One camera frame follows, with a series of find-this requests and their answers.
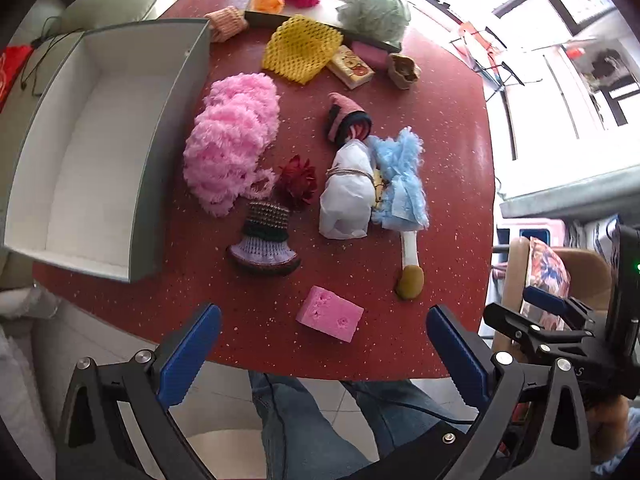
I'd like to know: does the black charger cable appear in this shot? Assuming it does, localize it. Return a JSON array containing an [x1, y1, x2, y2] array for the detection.
[[20, 15, 86, 98]]

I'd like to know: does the pink black striped sock roll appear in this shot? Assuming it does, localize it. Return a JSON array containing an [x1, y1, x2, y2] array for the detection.
[[326, 92, 373, 148]]

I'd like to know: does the pink plastic stool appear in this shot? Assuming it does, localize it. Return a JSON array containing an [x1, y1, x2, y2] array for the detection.
[[497, 217, 566, 261]]

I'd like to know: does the green leather sofa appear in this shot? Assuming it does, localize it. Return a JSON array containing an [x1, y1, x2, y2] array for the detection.
[[30, 0, 163, 41]]

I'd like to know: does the small tan knitted cup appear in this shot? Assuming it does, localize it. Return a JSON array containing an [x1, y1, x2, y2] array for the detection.
[[387, 52, 422, 91]]

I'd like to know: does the purple black knitted hat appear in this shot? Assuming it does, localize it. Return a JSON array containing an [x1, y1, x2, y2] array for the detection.
[[225, 201, 302, 277]]

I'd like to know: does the small cartoon tissue pack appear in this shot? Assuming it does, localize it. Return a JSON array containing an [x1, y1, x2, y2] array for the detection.
[[327, 45, 376, 91]]

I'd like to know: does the person's left leg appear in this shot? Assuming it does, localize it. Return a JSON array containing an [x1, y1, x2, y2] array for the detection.
[[248, 370, 371, 480]]

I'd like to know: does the black drying rack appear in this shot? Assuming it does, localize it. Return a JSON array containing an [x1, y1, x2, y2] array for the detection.
[[447, 22, 543, 103]]

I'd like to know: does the person's right hand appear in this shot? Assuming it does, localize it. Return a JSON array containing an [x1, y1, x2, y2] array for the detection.
[[585, 395, 640, 466]]

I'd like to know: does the pink fluffy duster head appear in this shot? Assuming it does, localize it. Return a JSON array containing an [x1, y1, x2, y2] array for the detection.
[[182, 72, 281, 218]]

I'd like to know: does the green mesh bath loofah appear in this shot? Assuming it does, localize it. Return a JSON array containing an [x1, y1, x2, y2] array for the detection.
[[337, 0, 412, 45]]

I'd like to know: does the red embroidered cushion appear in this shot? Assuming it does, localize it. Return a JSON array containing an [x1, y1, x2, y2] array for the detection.
[[0, 45, 35, 113]]

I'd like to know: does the blue fluffy duster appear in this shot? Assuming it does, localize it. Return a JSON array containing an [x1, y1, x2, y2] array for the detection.
[[367, 126, 430, 302]]

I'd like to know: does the shallow grey box lid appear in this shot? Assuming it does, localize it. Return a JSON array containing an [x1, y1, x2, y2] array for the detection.
[[244, 0, 403, 53]]

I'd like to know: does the wooden chair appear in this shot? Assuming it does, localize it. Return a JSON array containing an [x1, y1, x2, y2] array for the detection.
[[492, 237, 616, 411]]

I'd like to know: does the pink sponge block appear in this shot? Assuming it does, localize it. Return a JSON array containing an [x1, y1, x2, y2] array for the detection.
[[295, 285, 365, 343]]

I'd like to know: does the yellow foam fruit net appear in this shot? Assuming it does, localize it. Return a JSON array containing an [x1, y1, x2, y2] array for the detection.
[[261, 15, 346, 86]]

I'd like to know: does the pink knitted sock roll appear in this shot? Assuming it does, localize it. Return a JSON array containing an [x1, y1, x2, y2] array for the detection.
[[204, 6, 249, 43]]

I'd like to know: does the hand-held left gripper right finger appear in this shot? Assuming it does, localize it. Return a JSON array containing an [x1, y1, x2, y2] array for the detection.
[[425, 304, 593, 480]]

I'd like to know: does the floral seat cushion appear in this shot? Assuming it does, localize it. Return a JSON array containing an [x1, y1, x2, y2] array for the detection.
[[520, 237, 571, 331]]

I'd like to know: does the person's leg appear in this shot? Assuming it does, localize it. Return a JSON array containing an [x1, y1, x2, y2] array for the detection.
[[342, 379, 476, 461], [248, 370, 371, 480]]

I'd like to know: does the large grey storage box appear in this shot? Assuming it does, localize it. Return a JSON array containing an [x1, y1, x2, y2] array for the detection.
[[0, 18, 212, 283]]

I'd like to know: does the dark red artificial flower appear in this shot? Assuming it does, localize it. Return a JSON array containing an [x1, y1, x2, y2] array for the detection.
[[272, 155, 318, 211]]

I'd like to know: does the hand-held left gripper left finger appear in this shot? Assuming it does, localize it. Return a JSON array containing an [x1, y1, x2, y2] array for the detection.
[[55, 302, 223, 480]]

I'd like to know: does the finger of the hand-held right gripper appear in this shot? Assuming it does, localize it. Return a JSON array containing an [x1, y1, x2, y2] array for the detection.
[[482, 302, 596, 366], [522, 286, 608, 328]]

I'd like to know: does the person's right leg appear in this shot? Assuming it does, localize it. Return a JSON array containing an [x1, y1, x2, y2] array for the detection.
[[342, 379, 476, 461]]

